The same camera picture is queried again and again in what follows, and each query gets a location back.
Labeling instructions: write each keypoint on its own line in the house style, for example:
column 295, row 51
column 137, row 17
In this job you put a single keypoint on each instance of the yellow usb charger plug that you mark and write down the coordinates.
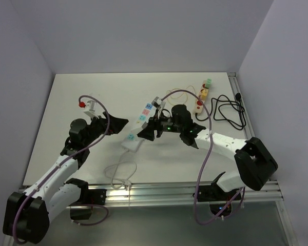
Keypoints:
column 204, row 93

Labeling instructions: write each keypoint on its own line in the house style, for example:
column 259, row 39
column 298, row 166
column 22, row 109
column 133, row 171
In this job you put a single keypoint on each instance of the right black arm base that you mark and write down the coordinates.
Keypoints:
column 212, row 193

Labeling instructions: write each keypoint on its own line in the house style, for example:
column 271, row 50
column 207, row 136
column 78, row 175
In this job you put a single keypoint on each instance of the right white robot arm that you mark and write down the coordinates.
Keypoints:
column 227, row 147

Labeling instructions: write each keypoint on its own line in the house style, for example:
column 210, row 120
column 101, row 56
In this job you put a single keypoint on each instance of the green usb charger plug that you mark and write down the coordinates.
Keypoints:
column 208, row 83

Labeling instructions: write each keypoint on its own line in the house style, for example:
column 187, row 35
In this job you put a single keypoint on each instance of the aluminium right rail frame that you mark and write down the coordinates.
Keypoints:
column 249, row 123

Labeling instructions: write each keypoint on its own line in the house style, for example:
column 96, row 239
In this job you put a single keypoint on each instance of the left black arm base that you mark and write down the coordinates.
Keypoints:
column 85, row 207

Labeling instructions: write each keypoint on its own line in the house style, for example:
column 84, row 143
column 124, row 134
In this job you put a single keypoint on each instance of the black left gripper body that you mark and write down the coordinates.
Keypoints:
column 96, row 129

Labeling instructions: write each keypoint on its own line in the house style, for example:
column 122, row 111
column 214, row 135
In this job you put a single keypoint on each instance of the aluminium rail frame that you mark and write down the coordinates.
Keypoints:
column 249, row 123
column 161, row 214

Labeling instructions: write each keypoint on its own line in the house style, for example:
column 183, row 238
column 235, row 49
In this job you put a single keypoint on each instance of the beige red power strip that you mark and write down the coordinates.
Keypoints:
column 199, row 103

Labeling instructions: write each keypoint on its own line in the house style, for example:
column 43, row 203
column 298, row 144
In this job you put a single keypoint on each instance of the white multicolour power strip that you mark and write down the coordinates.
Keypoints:
column 132, row 142

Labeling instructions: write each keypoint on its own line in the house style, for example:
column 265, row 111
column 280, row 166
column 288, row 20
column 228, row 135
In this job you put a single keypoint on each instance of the aluminium front rail frame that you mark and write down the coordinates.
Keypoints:
column 161, row 214

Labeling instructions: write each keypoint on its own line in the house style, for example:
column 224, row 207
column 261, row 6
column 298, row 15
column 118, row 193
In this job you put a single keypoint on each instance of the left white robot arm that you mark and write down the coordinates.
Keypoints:
column 29, row 213

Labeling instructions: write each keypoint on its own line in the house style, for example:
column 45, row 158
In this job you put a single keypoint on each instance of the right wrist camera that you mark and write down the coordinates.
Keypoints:
column 158, row 103

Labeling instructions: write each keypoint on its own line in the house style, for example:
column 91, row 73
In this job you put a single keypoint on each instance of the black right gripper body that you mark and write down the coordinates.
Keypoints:
column 167, row 125

